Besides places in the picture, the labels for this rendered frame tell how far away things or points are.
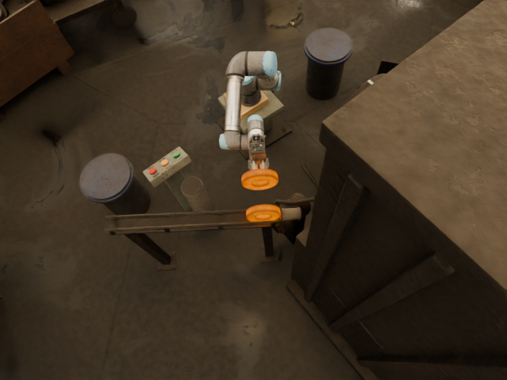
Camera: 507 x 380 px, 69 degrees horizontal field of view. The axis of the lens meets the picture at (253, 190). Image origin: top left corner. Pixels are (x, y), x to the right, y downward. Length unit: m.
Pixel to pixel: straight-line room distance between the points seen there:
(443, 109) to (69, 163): 2.67
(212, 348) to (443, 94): 1.93
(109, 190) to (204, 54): 1.52
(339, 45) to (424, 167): 2.08
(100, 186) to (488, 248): 2.01
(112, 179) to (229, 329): 1.11
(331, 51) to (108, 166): 1.58
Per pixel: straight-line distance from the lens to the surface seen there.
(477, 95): 0.77
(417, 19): 3.62
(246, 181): 1.55
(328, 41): 2.70
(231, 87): 1.88
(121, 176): 2.29
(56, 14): 3.57
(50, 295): 2.74
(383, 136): 0.67
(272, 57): 1.89
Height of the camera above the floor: 2.31
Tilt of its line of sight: 66 degrees down
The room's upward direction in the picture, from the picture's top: 10 degrees counter-clockwise
